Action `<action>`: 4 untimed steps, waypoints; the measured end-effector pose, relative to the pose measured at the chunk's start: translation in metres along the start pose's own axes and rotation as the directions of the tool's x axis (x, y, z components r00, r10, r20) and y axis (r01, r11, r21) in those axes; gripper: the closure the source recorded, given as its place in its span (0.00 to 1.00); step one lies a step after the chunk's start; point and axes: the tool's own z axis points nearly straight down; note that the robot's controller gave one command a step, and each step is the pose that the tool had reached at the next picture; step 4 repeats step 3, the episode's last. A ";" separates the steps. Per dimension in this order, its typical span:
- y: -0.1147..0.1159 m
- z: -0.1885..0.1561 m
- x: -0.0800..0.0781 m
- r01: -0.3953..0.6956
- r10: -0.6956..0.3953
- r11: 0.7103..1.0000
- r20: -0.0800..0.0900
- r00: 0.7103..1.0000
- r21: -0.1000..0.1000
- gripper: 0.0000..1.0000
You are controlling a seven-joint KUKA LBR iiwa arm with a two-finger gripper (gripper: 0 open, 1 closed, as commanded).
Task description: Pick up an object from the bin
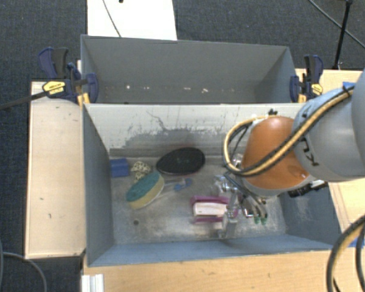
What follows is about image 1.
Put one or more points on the green and yellow sponge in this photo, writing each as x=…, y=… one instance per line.
x=144, y=190

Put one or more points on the grey metal bin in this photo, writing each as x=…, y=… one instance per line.
x=170, y=71

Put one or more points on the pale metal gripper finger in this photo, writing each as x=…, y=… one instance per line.
x=228, y=226
x=221, y=183

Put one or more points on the clear and blue small tool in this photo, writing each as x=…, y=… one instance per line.
x=182, y=184

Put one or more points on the black cylinder on white bracket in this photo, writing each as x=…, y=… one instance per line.
x=301, y=191

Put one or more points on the black oval disc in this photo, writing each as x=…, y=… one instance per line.
x=181, y=160

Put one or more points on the blue block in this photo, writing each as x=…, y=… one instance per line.
x=119, y=167

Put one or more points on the white brown spotted toy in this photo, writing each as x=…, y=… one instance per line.
x=140, y=168

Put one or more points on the pale wood board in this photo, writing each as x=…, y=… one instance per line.
x=56, y=178

